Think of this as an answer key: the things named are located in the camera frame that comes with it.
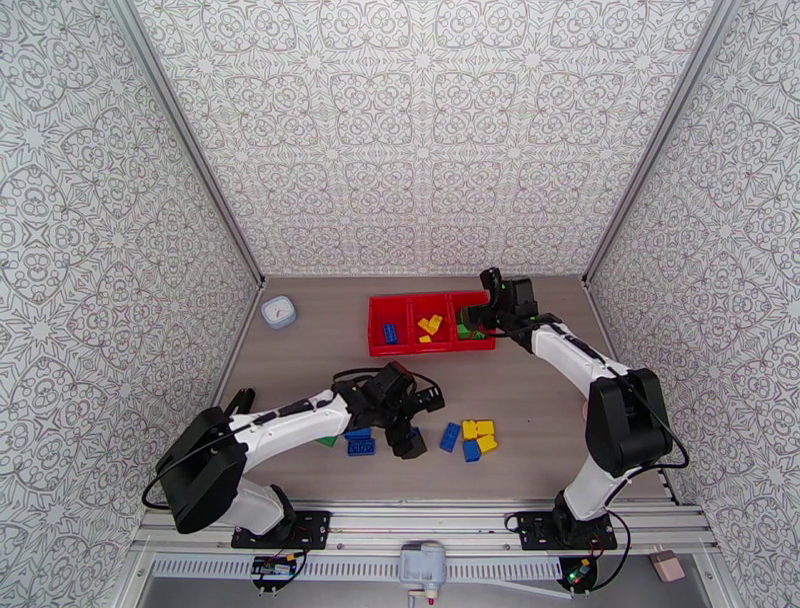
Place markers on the long blue lego brick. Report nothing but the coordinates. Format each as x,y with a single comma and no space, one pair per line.
362,447
450,437

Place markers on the square yellow lego brick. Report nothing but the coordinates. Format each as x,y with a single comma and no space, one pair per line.
485,427
469,429
487,443

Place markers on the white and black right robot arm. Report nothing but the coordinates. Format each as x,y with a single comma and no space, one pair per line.
562,350

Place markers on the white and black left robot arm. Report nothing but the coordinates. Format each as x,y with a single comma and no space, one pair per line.
294,425

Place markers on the red plastic bin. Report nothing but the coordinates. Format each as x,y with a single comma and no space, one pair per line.
431,303
459,303
378,312

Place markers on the white plastic device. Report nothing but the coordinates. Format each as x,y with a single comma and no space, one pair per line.
423,562

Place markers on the small white bowl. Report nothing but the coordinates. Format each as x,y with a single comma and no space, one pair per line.
279,310

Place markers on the small circuit board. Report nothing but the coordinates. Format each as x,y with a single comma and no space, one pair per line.
273,567
578,572

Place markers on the pink power adapter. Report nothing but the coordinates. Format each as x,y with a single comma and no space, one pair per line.
666,566

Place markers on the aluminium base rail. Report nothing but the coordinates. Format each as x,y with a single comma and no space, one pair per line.
425,519

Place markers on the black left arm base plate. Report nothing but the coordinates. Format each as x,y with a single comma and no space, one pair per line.
312,529

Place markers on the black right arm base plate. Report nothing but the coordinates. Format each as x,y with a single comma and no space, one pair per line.
531,531

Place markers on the aluminium corner post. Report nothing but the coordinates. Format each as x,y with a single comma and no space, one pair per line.
190,137
656,137

